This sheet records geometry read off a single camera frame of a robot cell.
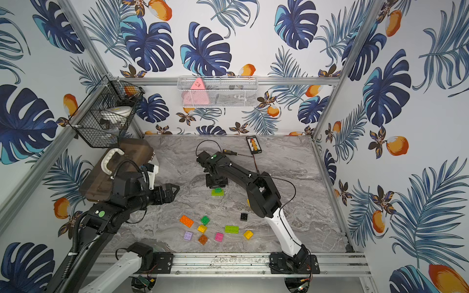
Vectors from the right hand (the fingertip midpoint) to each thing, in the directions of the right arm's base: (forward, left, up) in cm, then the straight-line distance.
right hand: (216, 185), depth 93 cm
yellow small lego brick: (-23, -16, -2) cm, 28 cm away
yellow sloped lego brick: (-21, +5, -2) cm, 21 cm away
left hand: (-12, +15, +20) cm, 28 cm away
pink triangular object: (+32, +9, +32) cm, 46 cm away
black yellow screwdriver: (+24, -7, -2) cm, 25 cm away
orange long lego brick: (-17, +13, -4) cm, 21 cm away
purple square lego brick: (-24, +10, -3) cm, 26 cm away
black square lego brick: (-15, -14, -3) cm, 21 cm away
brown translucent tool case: (+7, +41, +16) cm, 44 cm away
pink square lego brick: (-23, -3, -4) cm, 24 cm away
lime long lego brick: (-20, -9, -5) cm, 22 cm away
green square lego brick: (-16, +4, -4) cm, 17 cm away
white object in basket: (+16, +42, +32) cm, 55 cm away
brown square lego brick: (-25, +4, -4) cm, 25 cm away
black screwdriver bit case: (+31, -21, -2) cm, 37 cm away
